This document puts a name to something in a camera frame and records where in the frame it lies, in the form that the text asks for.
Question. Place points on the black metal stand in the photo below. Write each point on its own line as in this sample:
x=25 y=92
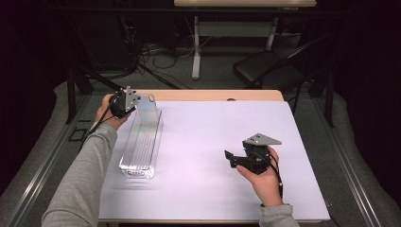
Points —
x=71 y=94
x=329 y=97

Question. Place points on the person's right hand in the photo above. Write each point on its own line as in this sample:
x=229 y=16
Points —
x=265 y=186

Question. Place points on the black metal crossbar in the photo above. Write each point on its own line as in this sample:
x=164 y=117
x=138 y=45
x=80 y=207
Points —
x=126 y=10

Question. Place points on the black folding chair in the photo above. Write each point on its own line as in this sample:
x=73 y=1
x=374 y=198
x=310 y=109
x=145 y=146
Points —
x=265 y=67

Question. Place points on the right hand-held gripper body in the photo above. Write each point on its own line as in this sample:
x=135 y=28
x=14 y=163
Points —
x=257 y=156

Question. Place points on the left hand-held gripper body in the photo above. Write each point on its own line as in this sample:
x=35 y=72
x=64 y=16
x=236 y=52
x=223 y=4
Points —
x=124 y=104

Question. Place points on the person's left hand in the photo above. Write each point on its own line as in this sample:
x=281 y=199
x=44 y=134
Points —
x=105 y=115

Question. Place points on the white table cover board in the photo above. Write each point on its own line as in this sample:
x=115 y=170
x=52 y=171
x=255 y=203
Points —
x=201 y=132

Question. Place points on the white-legged desk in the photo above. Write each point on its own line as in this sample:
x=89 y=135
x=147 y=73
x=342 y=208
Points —
x=196 y=63

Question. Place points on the light wooden table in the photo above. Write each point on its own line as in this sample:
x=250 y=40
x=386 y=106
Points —
x=205 y=95

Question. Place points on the aluminium floor rail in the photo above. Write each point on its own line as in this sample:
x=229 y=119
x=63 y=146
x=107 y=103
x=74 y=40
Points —
x=41 y=173
x=346 y=176

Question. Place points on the clear plastic storage bin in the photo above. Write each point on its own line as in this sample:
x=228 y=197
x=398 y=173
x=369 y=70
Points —
x=142 y=148

